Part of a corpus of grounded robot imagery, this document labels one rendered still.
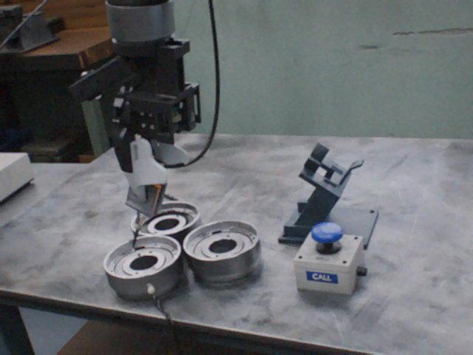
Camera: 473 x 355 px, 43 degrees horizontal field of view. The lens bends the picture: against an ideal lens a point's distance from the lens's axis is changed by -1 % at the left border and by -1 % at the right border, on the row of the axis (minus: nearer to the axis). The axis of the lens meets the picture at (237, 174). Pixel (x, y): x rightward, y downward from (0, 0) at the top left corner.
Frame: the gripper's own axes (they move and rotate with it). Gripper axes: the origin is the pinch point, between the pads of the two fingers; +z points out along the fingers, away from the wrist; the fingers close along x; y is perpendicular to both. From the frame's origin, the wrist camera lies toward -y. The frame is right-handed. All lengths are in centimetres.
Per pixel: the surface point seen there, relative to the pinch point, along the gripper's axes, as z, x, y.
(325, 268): 6.0, -0.5, 25.2
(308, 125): 63, 162, -31
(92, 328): 42.0, 10.0, -23.4
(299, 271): 7.3, -0.6, 22.0
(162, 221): 11.3, 8.0, -3.2
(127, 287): 10.4, -8.5, 1.5
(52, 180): 35, 44, -60
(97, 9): 19, 150, -122
